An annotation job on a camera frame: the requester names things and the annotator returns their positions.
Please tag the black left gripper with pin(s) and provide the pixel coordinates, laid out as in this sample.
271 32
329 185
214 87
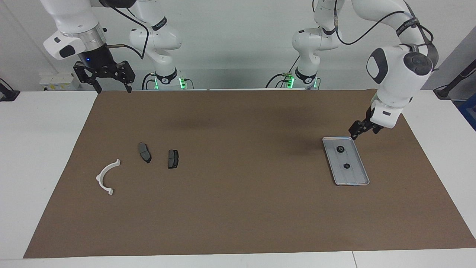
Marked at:
369 124

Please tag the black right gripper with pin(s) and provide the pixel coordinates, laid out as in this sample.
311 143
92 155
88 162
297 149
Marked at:
98 61

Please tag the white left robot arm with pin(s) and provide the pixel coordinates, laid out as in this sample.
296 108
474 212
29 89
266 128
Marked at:
394 74

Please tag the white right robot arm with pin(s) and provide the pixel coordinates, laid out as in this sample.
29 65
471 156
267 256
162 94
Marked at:
74 18

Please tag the silver ribbed metal tray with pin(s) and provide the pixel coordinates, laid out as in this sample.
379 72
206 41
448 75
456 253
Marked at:
353 175

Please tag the white power strip box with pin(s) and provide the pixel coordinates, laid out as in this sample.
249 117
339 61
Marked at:
59 82

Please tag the tapered grey brake pad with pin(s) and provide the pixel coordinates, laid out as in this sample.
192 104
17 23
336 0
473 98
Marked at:
145 152

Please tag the rectangular dark brake pad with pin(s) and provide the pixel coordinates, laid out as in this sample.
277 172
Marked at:
173 159

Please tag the black angled stand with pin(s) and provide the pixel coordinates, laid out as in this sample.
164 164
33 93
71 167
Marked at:
455 80

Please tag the blue box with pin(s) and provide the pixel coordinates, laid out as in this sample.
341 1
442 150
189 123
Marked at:
469 111

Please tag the brown table mat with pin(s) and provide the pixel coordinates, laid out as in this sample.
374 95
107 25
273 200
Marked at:
238 208

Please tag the black clamp mount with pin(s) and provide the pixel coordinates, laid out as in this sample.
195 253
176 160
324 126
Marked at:
8 93

